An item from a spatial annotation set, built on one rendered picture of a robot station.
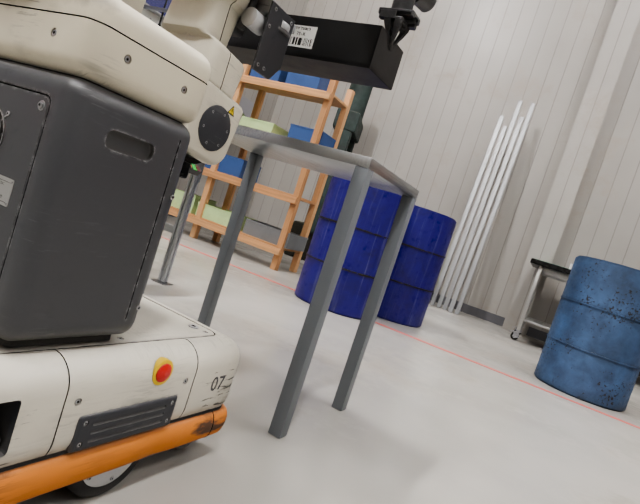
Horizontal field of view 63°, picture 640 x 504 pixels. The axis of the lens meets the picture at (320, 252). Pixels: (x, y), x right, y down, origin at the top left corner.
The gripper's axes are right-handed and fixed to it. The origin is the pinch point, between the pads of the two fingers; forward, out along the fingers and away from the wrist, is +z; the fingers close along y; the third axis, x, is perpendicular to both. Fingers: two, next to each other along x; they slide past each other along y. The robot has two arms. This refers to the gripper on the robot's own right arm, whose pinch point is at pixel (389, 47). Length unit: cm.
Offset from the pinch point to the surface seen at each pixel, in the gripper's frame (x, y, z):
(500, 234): -607, 56, 7
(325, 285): 4, -5, 66
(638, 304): -268, -96, 45
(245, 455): 22, -6, 110
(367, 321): -36, -5, 79
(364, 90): -511, 271, -125
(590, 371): -263, -83, 97
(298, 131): -302, 218, -19
